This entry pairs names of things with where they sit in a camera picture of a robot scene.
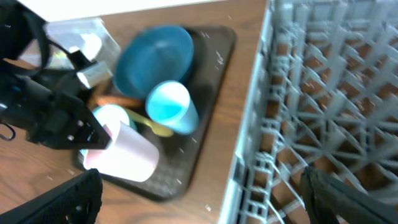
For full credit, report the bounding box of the yellow spoon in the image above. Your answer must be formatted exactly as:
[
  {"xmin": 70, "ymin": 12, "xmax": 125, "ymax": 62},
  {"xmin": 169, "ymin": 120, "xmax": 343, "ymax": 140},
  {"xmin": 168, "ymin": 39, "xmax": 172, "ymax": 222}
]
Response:
[{"xmin": 126, "ymin": 109, "xmax": 174, "ymax": 138}]

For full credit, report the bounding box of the clear plastic bin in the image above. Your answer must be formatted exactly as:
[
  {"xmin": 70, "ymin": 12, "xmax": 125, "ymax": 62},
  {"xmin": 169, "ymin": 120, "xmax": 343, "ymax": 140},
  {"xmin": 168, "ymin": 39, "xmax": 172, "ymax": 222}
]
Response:
[{"xmin": 18, "ymin": 17, "xmax": 121, "ymax": 71}]

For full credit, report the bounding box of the light blue cup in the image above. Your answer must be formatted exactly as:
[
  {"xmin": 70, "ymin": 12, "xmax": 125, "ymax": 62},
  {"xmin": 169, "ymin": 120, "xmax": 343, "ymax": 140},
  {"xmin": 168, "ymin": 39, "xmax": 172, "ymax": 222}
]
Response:
[{"xmin": 146, "ymin": 80, "xmax": 199, "ymax": 135}]

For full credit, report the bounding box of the light blue rice bowl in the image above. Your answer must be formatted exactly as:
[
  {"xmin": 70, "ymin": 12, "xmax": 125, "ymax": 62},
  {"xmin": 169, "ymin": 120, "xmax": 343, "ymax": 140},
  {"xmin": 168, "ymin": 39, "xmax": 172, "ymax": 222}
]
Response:
[{"xmin": 93, "ymin": 104, "xmax": 137, "ymax": 130}]

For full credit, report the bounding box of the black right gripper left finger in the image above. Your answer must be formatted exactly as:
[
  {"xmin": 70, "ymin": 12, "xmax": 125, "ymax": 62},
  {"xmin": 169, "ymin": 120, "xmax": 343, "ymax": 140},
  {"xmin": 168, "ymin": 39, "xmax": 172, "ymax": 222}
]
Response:
[{"xmin": 1, "ymin": 169, "xmax": 103, "ymax": 224}]

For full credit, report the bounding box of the pink cup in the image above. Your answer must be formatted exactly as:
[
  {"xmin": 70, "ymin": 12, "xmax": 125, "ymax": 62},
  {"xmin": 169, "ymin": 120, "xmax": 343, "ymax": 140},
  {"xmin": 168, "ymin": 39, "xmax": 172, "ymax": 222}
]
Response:
[{"xmin": 80, "ymin": 120, "xmax": 160, "ymax": 182}]

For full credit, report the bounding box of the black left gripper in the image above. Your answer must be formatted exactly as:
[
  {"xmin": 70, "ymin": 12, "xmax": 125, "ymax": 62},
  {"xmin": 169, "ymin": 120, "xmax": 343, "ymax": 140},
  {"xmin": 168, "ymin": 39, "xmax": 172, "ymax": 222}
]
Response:
[{"xmin": 1, "ymin": 74, "xmax": 111, "ymax": 149}]

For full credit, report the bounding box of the dark brown serving tray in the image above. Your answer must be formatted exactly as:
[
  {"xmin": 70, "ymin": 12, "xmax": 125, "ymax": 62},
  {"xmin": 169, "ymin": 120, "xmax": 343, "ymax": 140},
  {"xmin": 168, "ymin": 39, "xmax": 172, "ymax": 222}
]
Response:
[{"xmin": 73, "ymin": 26, "xmax": 237, "ymax": 202}]

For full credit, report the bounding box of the dark blue plate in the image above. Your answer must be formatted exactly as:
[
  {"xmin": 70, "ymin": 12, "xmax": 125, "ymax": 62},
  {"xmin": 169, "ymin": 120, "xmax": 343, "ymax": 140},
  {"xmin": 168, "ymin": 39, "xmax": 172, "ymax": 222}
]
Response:
[{"xmin": 113, "ymin": 25, "xmax": 194, "ymax": 100}]

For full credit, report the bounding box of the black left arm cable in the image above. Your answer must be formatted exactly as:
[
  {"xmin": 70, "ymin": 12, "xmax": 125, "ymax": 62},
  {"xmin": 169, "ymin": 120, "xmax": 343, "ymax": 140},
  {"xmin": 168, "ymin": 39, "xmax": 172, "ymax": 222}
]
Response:
[{"xmin": 0, "ymin": 12, "xmax": 75, "ymax": 142}]

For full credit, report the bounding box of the orange carrot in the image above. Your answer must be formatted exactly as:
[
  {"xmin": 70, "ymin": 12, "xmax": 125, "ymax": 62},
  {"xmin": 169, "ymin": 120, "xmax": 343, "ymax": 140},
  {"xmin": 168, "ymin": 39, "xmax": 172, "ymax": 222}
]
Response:
[{"xmin": 88, "ymin": 95, "xmax": 144, "ymax": 109}]

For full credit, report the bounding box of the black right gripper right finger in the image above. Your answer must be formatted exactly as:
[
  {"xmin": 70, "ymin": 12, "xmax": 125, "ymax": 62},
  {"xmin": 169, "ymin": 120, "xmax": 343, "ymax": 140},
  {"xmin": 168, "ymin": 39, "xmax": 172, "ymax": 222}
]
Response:
[{"xmin": 300, "ymin": 167, "xmax": 397, "ymax": 224}]

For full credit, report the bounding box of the grey dishwasher rack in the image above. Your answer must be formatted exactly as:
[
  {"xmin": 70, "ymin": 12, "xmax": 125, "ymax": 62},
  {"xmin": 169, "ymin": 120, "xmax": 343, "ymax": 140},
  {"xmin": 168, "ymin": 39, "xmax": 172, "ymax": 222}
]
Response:
[{"xmin": 219, "ymin": 0, "xmax": 397, "ymax": 223}]

